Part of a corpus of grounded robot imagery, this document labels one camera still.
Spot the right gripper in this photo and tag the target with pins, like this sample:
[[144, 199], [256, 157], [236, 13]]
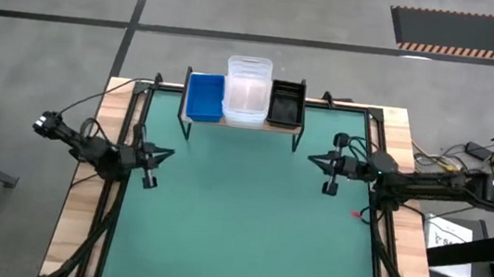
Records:
[[342, 165]]

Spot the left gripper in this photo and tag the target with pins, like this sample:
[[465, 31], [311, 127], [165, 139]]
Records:
[[139, 161]]

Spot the black slotted plastic basket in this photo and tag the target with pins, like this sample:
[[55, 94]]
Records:
[[285, 110]]

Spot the blue slotted plastic basket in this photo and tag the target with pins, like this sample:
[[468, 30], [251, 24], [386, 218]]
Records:
[[205, 96]]

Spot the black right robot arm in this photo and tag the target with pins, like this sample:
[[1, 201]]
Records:
[[433, 183]]

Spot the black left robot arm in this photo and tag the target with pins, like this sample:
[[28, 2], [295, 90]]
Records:
[[87, 148]]

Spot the wooden shelf with black legs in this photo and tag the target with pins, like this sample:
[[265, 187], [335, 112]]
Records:
[[295, 140]]

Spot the green table mat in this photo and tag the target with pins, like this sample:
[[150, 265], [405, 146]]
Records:
[[243, 212]]

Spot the yellow plug connector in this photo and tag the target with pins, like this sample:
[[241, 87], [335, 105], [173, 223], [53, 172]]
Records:
[[449, 167]]

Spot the white cardboard box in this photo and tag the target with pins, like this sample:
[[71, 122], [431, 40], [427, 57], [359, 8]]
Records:
[[434, 225]]

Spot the black power adapter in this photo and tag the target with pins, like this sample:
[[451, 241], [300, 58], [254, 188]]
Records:
[[478, 151]]

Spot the black desk beam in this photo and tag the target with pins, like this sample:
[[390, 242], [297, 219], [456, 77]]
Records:
[[472, 252]]

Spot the black hazard-striped floor mat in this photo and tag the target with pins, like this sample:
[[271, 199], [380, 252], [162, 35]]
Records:
[[473, 34]]

